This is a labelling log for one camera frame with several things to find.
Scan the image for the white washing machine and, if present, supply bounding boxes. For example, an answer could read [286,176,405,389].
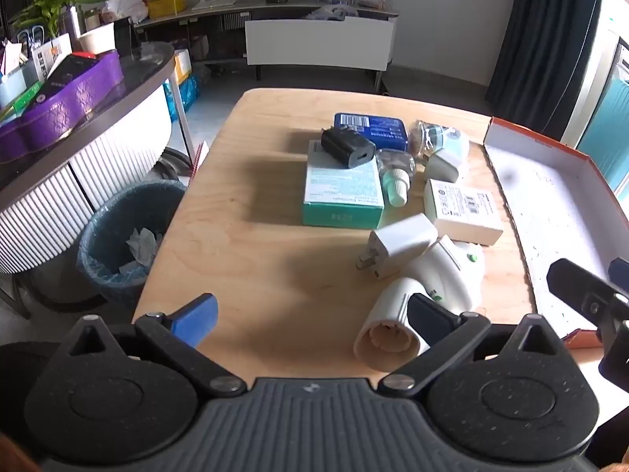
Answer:
[563,29,625,143]

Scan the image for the white plug-in heater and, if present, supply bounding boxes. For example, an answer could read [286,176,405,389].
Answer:
[403,235,487,316]
[354,278,443,373]

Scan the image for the long curved console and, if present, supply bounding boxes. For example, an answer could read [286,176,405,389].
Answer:
[135,0,400,67]

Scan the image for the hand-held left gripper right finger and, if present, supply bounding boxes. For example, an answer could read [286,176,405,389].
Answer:
[379,293,566,396]

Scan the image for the teal suitcase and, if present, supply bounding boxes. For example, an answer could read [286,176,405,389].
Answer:
[575,76,629,197]

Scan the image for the cardboard box with yellow tape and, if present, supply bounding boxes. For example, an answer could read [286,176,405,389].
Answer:
[172,49,192,84]

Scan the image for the white charger adapter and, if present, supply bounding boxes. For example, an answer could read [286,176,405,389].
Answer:
[356,213,439,280]

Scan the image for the white plastic bag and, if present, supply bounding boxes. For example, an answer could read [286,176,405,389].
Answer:
[102,0,149,24]

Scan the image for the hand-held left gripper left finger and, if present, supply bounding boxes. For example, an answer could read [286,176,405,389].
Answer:
[63,293,246,397]

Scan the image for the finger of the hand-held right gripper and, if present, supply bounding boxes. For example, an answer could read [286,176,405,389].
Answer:
[547,258,629,328]
[608,257,629,291]

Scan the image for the black charger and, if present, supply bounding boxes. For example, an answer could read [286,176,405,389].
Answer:
[320,127,377,167]

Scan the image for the blue plastic bag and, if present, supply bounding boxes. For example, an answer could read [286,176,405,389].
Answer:
[163,76,200,121]

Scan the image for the round counter with ribbed base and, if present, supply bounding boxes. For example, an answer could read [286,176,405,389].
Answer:
[0,42,178,276]

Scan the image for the small white boxes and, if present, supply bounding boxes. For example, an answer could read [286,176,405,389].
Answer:
[317,0,389,11]

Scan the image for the black flat box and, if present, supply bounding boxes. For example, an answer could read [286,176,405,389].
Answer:
[29,54,106,109]

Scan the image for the teal box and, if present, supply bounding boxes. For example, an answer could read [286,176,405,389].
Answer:
[302,140,385,229]

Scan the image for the green leafy plant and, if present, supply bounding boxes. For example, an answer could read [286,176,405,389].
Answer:
[10,0,106,40]

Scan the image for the orange cardboard box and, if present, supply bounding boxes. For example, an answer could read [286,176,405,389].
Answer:
[483,117,629,350]

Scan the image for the clear bottle with green cap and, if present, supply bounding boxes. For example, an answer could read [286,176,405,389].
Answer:
[376,149,416,207]

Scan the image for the white box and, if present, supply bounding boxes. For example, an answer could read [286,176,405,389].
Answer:
[423,178,505,247]

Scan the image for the white paper cup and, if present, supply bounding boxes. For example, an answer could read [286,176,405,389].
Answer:
[79,24,116,55]

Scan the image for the light blue bottle in plastic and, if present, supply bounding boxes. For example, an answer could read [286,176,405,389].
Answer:
[409,119,471,164]

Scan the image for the crumpled tissue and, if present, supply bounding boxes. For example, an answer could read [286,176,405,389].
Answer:
[125,227,163,266]

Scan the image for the white curved cabinet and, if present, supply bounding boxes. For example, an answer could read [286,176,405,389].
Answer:
[246,16,398,94]

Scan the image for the dark curtain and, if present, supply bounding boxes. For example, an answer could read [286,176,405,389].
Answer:
[486,0,607,129]

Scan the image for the silver bottle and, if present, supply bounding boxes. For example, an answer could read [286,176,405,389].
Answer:
[61,5,86,52]

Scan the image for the trash bin with blue bag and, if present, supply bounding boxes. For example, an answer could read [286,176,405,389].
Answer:
[77,179,188,312]

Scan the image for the purple box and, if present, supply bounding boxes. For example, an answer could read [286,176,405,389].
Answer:
[0,50,125,164]

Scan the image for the scissors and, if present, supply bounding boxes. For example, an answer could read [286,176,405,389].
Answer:
[17,24,45,50]

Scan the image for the blue rectangular box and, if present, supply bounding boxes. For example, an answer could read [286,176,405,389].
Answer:
[333,112,408,152]

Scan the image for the light blue container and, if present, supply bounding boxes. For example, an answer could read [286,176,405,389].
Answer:
[0,59,40,109]

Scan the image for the dark round object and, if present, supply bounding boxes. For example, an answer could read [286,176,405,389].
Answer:
[150,146,193,180]

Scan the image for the white leaflet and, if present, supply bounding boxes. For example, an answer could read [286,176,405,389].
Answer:
[34,33,74,79]

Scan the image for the black upright box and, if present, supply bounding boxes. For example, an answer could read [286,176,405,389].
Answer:
[114,17,143,57]

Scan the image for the bluish plastic bag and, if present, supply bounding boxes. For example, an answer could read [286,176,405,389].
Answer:
[307,5,359,21]

